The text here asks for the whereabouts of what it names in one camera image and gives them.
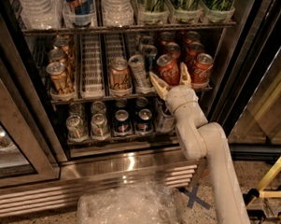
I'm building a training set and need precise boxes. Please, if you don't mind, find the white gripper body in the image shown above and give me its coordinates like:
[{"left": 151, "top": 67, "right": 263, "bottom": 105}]
[{"left": 165, "top": 85, "right": 199, "bottom": 114}]

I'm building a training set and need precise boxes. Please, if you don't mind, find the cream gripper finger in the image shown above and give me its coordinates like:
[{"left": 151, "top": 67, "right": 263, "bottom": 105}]
[
  {"left": 149, "top": 72, "right": 170, "bottom": 100},
  {"left": 179, "top": 63, "right": 191, "bottom": 87}
]

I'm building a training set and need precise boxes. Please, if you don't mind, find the coke can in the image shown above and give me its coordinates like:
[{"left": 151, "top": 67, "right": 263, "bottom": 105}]
[
  {"left": 184, "top": 41, "right": 204, "bottom": 64},
  {"left": 182, "top": 31, "right": 200, "bottom": 44},
  {"left": 190, "top": 53, "right": 214, "bottom": 85},
  {"left": 164, "top": 42, "right": 181, "bottom": 62},
  {"left": 159, "top": 31, "right": 175, "bottom": 45},
  {"left": 157, "top": 54, "right": 179, "bottom": 87}
]

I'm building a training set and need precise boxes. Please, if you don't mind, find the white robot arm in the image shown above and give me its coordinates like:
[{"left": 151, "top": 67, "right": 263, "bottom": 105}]
[{"left": 149, "top": 64, "right": 250, "bottom": 224}]

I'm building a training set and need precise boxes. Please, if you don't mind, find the front silver slim can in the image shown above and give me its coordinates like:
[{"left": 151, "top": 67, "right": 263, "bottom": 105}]
[{"left": 128, "top": 54, "right": 151, "bottom": 88}]

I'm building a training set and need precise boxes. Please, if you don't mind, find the silver slim can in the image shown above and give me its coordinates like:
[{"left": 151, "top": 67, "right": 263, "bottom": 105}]
[
  {"left": 128, "top": 54, "right": 151, "bottom": 88},
  {"left": 142, "top": 45, "right": 157, "bottom": 71},
  {"left": 139, "top": 35, "right": 154, "bottom": 45}
]

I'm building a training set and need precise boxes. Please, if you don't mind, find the front right pepsi can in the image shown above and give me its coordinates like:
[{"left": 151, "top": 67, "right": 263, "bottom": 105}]
[{"left": 136, "top": 108, "right": 152, "bottom": 132}]

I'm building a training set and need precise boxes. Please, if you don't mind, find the pepsi can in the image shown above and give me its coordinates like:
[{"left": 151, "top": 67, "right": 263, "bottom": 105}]
[
  {"left": 115, "top": 109, "right": 131, "bottom": 133},
  {"left": 136, "top": 108, "right": 152, "bottom": 132}
]

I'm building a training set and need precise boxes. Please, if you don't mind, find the lone gold can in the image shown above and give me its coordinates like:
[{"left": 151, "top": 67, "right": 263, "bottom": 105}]
[{"left": 109, "top": 57, "right": 132, "bottom": 91}]

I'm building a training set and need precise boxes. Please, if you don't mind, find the rear silver slim can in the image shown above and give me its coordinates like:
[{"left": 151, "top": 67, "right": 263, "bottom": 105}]
[{"left": 139, "top": 35, "right": 154, "bottom": 45}]

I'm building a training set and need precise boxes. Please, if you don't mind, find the front left pepsi can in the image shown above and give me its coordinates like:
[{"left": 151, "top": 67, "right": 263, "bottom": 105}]
[{"left": 115, "top": 109, "right": 131, "bottom": 133}]

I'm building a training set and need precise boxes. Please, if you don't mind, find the open fridge glass door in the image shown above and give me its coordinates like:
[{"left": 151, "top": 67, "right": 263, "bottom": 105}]
[{"left": 201, "top": 0, "right": 281, "bottom": 161}]

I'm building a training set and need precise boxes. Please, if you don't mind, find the green-silver can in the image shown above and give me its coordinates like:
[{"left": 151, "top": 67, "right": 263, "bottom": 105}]
[
  {"left": 91, "top": 114, "right": 110, "bottom": 139},
  {"left": 66, "top": 115, "right": 87, "bottom": 141}
]

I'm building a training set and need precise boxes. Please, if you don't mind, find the front left green-silver can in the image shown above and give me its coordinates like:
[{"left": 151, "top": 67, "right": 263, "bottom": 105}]
[{"left": 66, "top": 115, "right": 87, "bottom": 141}]

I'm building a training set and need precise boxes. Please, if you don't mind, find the front gold can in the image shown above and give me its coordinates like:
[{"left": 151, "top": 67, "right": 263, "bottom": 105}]
[{"left": 46, "top": 62, "right": 75, "bottom": 95}]

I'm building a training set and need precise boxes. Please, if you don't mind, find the rear gold can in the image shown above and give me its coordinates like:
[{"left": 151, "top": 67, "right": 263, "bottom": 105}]
[{"left": 53, "top": 35, "right": 75, "bottom": 57}]

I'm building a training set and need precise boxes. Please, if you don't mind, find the middle gold can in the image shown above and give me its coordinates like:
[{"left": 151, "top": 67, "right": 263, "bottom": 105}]
[{"left": 48, "top": 49, "right": 70, "bottom": 67}]

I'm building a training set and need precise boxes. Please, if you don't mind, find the red bull can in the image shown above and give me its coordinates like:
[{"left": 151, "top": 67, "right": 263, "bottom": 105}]
[{"left": 65, "top": 0, "right": 94, "bottom": 27}]

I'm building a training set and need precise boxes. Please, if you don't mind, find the steel fridge bottom grille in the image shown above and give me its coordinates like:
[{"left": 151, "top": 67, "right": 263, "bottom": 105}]
[{"left": 0, "top": 147, "right": 206, "bottom": 218}]

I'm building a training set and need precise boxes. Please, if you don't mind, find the left fridge door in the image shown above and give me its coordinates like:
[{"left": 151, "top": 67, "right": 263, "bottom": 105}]
[{"left": 0, "top": 46, "right": 65, "bottom": 193}]

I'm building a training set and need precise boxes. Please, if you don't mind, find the left bottled drink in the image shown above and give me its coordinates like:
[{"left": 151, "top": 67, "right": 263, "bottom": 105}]
[{"left": 156, "top": 99, "right": 175, "bottom": 133}]

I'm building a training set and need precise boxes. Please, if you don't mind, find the blue tape cross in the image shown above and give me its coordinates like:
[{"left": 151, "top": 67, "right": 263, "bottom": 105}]
[{"left": 182, "top": 186, "right": 210, "bottom": 210}]

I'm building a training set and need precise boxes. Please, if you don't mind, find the clear plastic wrapped bundle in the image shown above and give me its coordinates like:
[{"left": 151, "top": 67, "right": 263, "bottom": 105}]
[{"left": 77, "top": 183, "right": 178, "bottom": 224}]

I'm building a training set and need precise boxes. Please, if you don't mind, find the yellow stand with clamp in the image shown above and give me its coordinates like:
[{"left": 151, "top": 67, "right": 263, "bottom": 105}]
[{"left": 244, "top": 156, "right": 281, "bottom": 224}]

